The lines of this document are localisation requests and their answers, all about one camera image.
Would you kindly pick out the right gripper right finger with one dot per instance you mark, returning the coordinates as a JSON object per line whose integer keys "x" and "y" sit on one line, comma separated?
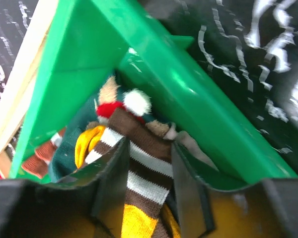
{"x": 267, "y": 209}

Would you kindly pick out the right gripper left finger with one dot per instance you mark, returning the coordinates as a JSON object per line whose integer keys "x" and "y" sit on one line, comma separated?
{"x": 85, "y": 204}

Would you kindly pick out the brown orange striped sock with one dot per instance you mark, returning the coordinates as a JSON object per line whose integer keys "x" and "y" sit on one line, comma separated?
{"x": 37, "y": 164}

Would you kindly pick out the santa character sock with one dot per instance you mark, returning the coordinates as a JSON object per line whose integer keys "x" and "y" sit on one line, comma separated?
{"x": 88, "y": 125}

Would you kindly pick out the grey black sock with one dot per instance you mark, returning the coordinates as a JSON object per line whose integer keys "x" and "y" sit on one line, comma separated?
{"x": 184, "y": 139}

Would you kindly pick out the green plastic basket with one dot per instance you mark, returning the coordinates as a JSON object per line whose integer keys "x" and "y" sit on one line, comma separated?
{"x": 88, "y": 39}

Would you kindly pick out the wooden clothes rack frame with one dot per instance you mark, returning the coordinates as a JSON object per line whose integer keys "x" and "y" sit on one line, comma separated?
{"x": 17, "y": 94}

